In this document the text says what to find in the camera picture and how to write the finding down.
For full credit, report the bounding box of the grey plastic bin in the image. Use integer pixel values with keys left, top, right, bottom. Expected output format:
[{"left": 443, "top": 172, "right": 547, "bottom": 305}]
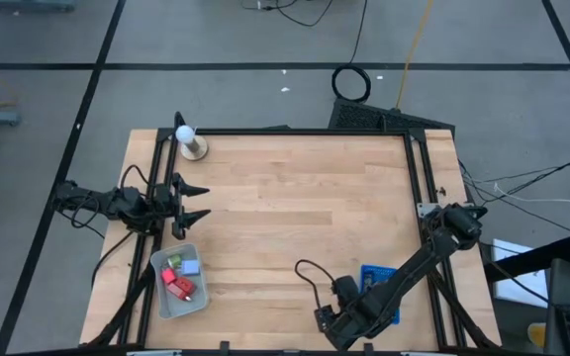
[{"left": 148, "top": 241, "right": 211, "bottom": 321}]

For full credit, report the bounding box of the black looped floor cable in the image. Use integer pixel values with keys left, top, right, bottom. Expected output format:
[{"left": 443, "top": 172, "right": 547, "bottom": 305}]
[{"left": 241, "top": 0, "right": 336, "bottom": 29}]

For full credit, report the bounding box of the black coiled floor cable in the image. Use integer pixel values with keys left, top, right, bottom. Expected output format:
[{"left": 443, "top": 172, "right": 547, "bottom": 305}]
[{"left": 331, "top": 0, "right": 373, "bottom": 105}]

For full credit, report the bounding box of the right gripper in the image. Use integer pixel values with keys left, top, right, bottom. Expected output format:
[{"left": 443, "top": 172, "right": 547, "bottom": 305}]
[{"left": 314, "top": 296, "right": 371, "bottom": 351}]

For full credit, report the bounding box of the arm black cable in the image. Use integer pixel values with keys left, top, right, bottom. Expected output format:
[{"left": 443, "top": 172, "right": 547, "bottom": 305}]
[
  {"left": 119, "top": 164, "right": 151, "bottom": 192},
  {"left": 294, "top": 258, "right": 339, "bottom": 312}
]

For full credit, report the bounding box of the yellow hanging cord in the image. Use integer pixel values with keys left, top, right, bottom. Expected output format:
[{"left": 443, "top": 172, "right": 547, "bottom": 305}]
[{"left": 394, "top": 0, "right": 435, "bottom": 111}]

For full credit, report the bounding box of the black aluminium table frame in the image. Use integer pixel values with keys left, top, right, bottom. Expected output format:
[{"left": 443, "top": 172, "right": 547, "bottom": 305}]
[{"left": 79, "top": 111, "right": 503, "bottom": 356}]

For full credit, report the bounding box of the yellow object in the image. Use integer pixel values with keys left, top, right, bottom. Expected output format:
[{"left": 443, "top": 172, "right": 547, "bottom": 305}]
[{"left": 526, "top": 321, "right": 548, "bottom": 348}]

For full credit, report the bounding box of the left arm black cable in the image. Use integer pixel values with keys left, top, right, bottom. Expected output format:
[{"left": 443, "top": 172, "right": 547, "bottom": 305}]
[{"left": 119, "top": 164, "right": 151, "bottom": 192}]

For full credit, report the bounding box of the dark office desk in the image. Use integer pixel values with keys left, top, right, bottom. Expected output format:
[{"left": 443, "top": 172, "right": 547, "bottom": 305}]
[{"left": 482, "top": 234, "right": 570, "bottom": 356}]

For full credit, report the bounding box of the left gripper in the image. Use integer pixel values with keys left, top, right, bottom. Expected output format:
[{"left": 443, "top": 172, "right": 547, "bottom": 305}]
[{"left": 148, "top": 171, "right": 212, "bottom": 241}]

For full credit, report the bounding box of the black perforated panel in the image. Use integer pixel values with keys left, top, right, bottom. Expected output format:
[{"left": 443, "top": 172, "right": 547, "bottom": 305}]
[{"left": 327, "top": 97, "right": 457, "bottom": 135}]

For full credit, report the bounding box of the red block USB charger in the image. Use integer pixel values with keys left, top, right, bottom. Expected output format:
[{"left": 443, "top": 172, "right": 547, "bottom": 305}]
[{"left": 172, "top": 275, "right": 198, "bottom": 297}]

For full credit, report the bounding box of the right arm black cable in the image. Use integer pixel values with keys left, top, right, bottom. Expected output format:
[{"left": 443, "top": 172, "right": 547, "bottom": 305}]
[{"left": 294, "top": 258, "right": 339, "bottom": 312}]

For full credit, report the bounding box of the white USB cable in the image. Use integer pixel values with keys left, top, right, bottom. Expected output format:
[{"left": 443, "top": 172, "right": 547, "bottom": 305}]
[{"left": 492, "top": 181, "right": 570, "bottom": 210}]

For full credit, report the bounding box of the white bulb brass lamp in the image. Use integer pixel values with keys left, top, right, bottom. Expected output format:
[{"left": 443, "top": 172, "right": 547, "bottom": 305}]
[{"left": 174, "top": 124, "right": 210, "bottom": 162}]

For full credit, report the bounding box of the blue perforated plastic basket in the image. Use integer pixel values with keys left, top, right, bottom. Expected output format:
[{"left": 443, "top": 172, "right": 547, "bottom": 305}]
[{"left": 359, "top": 264, "right": 403, "bottom": 326}]

